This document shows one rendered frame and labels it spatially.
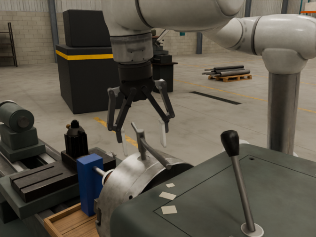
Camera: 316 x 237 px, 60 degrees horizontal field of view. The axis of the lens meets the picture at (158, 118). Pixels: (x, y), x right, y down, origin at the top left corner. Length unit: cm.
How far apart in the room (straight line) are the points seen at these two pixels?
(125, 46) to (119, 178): 34
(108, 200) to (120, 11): 45
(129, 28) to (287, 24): 55
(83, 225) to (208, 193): 64
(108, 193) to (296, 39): 70
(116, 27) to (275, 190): 46
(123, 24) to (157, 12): 9
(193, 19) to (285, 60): 55
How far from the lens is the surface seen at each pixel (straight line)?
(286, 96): 105
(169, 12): 48
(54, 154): 177
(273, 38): 96
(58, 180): 125
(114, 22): 58
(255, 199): 59
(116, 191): 72
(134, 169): 73
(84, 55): 543
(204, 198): 57
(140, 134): 71
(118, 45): 59
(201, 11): 46
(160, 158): 54
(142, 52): 59
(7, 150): 178
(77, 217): 116
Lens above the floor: 157
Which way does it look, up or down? 18 degrees down
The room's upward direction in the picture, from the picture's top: straight up
